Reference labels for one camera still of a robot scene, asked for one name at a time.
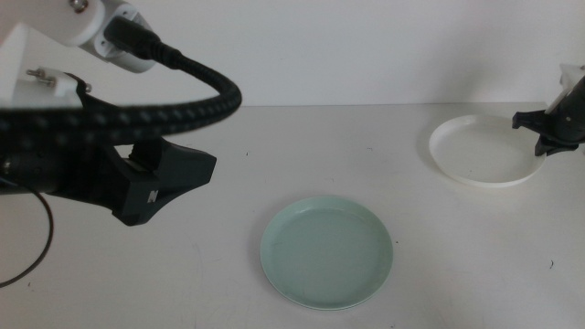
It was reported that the thick black braided cable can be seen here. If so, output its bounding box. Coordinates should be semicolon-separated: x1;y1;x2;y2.
0;16;243;148

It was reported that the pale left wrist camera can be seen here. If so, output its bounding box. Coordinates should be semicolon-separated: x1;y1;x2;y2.
0;0;159;74

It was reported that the pale green shallow bowl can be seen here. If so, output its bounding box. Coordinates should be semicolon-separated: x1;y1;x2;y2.
260;195;394;312

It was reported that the thin black cable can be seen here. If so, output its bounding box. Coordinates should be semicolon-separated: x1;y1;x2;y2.
0;186;55;289

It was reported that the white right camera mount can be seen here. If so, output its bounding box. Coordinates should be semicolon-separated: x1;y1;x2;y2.
545;63;585;115

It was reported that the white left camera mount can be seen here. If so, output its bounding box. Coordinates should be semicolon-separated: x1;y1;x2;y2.
0;22;92;107

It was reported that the white shallow bowl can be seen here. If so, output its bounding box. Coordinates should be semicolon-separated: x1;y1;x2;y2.
428;113;548;188

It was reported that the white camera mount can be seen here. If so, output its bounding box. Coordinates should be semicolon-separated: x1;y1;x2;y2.
0;22;92;107
545;63;585;115

